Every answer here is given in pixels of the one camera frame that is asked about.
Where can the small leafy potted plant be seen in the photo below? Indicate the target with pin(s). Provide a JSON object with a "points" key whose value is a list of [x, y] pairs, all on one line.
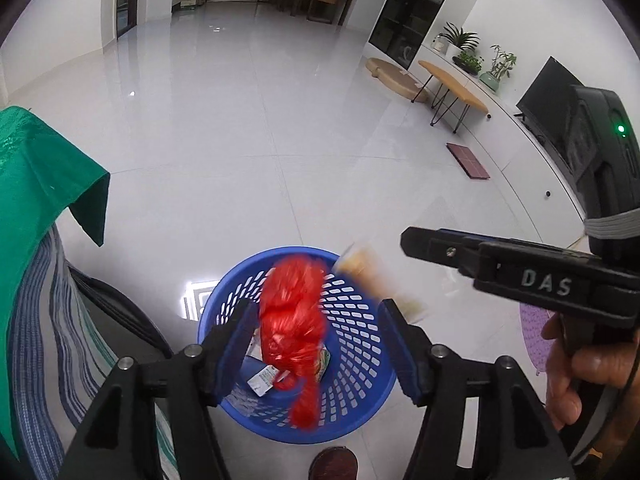
{"points": [[470, 62]]}

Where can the black television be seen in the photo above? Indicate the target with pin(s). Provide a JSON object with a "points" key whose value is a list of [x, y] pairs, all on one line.
{"points": [[545, 105]]}

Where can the brown shoe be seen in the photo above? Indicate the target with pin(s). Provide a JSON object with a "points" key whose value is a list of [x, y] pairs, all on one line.
{"points": [[333, 465]]}

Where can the wooden bench table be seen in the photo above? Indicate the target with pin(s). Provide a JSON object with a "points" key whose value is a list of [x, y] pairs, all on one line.
{"points": [[450, 82]]}

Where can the bamboo plant in green pot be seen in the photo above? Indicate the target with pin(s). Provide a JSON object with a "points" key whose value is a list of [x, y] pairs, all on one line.
{"points": [[495, 72]]}

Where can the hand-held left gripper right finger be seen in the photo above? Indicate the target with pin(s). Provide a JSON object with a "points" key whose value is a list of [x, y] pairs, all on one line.
{"points": [[405, 360]]}

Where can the dark glass cabinet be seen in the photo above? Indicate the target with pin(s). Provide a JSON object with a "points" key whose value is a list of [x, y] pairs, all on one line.
{"points": [[415, 15]]}

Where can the yellow green snack wrapper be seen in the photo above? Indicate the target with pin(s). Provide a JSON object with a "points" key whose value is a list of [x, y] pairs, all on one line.
{"points": [[324, 362]]}

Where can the maroon floor mat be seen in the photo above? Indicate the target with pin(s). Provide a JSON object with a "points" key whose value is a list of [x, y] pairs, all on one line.
{"points": [[469, 160]]}

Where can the round wooden stool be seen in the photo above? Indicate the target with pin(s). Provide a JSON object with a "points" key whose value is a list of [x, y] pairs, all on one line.
{"points": [[392, 77]]}

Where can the blue plastic basket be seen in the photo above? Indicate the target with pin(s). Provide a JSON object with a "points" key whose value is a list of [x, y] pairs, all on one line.
{"points": [[360, 375]]}

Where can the person's right hand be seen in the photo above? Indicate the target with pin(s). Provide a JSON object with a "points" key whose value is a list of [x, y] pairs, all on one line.
{"points": [[605, 360]]}

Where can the green tablecloth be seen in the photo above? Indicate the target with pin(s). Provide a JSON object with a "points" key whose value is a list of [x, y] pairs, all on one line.
{"points": [[30, 185]]}

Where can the clear bread wrapper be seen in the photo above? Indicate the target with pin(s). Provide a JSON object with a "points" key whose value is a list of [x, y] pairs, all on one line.
{"points": [[362, 265]]}

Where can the blue striped cloth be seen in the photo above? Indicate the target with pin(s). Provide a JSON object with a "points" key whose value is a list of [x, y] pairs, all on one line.
{"points": [[45, 340]]}

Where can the purple round mat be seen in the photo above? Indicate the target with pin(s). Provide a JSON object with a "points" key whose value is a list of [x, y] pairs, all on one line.
{"points": [[532, 335]]}

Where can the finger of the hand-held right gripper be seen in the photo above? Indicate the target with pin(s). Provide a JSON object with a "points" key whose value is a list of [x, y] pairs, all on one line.
{"points": [[460, 234], [435, 250]]}

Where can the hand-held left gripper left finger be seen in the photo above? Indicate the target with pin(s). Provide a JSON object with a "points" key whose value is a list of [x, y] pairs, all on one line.
{"points": [[232, 355]]}

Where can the potted plant in white pot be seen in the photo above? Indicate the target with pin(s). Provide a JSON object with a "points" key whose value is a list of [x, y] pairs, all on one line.
{"points": [[452, 37]]}

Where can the red plastic bag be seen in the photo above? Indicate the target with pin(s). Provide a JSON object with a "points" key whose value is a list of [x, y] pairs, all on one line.
{"points": [[292, 320]]}

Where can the white television console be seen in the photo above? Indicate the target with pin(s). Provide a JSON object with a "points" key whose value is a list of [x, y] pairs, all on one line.
{"points": [[530, 160]]}

